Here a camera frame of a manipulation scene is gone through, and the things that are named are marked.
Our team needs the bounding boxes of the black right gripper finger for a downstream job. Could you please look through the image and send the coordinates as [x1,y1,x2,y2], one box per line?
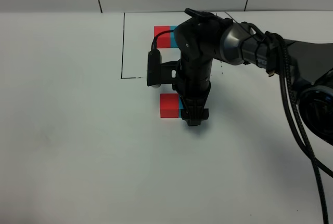
[181,109,209,126]

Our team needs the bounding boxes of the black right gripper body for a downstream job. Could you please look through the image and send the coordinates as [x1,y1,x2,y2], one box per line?
[172,58,212,110]

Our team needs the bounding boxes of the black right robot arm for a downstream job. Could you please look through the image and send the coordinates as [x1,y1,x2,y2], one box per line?
[174,8,332,143]

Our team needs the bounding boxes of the template blue cube block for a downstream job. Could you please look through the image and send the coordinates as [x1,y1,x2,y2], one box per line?
[170,25,177,48]

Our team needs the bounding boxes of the template red cube block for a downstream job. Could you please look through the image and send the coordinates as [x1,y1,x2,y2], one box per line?
[154,25,170,49]

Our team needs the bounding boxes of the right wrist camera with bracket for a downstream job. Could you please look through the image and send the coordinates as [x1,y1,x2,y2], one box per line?
[147,49,180,91]

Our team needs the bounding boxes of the black right camera cable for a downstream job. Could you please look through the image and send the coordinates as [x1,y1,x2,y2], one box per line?
[151,28,177,52]

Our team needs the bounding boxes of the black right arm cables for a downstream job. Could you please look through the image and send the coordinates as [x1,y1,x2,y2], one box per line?
[265,32,333,224]

